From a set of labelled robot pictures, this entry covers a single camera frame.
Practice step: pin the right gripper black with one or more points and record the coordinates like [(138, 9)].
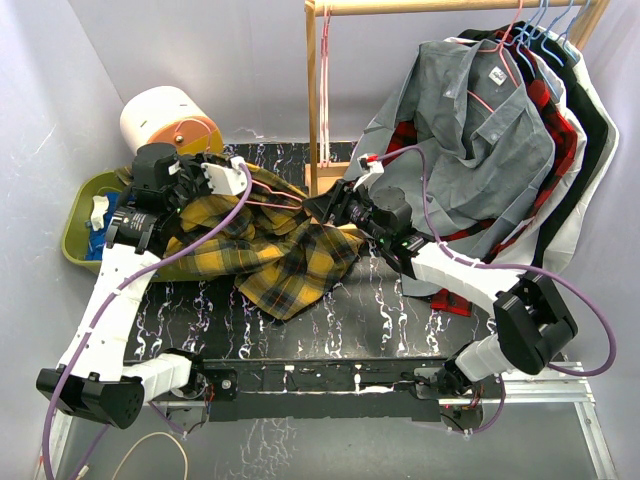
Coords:
[(321, 206)]

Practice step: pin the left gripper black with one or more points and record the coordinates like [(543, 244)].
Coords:
[(193, 162)]

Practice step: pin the pink wire hanger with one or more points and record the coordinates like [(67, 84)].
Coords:
[(270, 197)]

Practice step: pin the yellow plaid flannel shirt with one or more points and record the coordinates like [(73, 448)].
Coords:
[(281, 260)]

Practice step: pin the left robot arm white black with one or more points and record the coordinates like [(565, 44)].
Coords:
[(91, 380)]

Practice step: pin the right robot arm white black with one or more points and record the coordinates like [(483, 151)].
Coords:
[(533, 323)]

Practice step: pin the red black plaid shirt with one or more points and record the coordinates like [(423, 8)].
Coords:
[(555, 140)]

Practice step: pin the grey button shirt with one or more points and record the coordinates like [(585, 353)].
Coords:
[(450, 125)]

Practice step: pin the pink hanger holding grey shirt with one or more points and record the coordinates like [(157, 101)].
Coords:
[(492, 84)]

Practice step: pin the white orange cylindrical container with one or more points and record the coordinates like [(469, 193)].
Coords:
[(166, 114)]

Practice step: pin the white object in bin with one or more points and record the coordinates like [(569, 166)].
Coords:
[(100, 208)]

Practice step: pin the blue cloth in bin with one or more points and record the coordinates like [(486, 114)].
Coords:
[(97, 239)]

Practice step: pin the green plastic laundry bin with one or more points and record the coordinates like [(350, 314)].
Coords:
[(80, 235)]

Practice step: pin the black base bar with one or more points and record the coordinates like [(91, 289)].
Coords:
[(321, 388)]

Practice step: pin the white garment on rack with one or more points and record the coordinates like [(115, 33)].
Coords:
[(523, 153)]

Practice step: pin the black garment on rack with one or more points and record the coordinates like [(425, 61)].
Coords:
[(546, 234)]

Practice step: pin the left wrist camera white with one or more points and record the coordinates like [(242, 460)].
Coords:
[(229, 179)]

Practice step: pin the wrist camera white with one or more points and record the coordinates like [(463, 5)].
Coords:
[(229, 179), (372, 168)]

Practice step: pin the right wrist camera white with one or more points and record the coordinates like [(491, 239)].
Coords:
[(372, 168)]

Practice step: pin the pink wire hangers bundle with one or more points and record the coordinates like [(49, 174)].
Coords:
[(324, 150)]

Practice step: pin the blue wire hanger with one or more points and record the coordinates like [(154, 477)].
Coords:
[(561, 37), (535, 39)]

